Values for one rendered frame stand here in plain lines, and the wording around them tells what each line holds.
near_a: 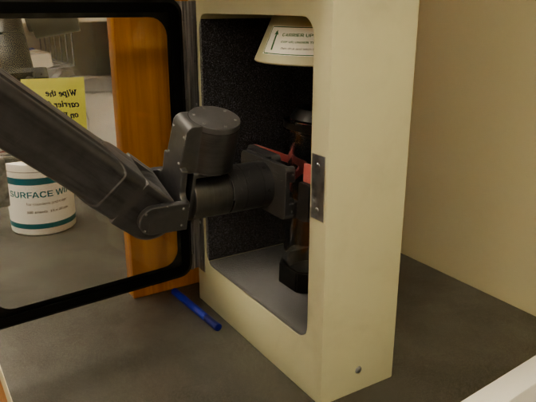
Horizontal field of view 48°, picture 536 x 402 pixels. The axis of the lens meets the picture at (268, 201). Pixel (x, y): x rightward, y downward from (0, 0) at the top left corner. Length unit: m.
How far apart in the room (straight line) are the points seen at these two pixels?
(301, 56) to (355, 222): 0.19
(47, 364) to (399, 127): 0.53
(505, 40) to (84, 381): 0.76
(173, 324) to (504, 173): 0.56
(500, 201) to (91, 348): 0.65
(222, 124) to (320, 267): 0.19
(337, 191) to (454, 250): 0.51
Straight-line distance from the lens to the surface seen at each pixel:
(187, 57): 0.86
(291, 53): 0.69
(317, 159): 0.61
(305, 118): 0.74
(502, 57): 0.99
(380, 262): 0.69
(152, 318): 0.92
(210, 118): 0.65
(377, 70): 0.63
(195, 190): 0.66
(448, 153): 1.07
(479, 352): 0.87
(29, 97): 0.56
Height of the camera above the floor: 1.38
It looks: 18 degrees down
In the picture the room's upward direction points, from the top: straight up
